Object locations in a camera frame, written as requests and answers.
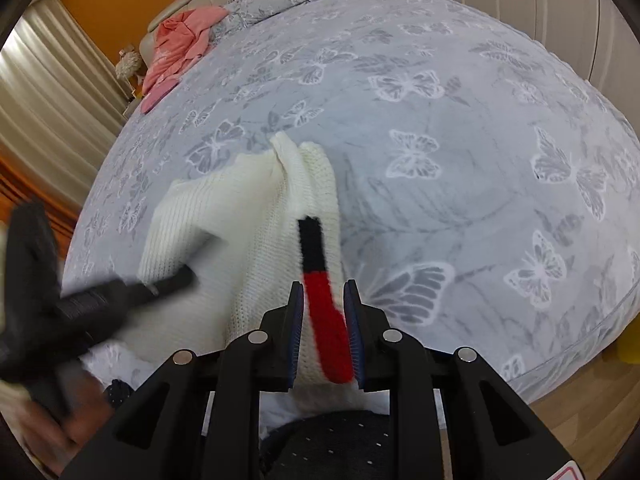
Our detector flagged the person's hand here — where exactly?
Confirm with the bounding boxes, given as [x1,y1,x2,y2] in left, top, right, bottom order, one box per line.
[17,370,114,477]

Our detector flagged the white wardrobe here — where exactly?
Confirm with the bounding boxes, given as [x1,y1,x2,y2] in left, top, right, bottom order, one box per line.
[457,0,639,128]

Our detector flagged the white feather lamp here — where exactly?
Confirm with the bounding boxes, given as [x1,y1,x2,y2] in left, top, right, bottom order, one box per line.
[115,44,143,82]

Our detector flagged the cream and orange curtain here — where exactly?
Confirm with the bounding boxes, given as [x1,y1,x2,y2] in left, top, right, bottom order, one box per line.
[1,0,131,254]

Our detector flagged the white red black knit sweater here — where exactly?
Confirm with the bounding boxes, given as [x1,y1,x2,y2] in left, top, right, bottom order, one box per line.
[120,132,354,388]

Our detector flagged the yellow object on floor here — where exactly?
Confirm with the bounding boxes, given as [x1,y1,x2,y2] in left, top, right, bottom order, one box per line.
[615,315,640,365]

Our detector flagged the grey butterfly bedspread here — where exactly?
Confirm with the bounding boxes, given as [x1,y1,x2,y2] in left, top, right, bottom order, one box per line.
[63,0,639,401]

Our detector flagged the pink clothes pile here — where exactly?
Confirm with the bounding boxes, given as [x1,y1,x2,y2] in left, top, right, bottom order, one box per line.
[140,6,229,114]

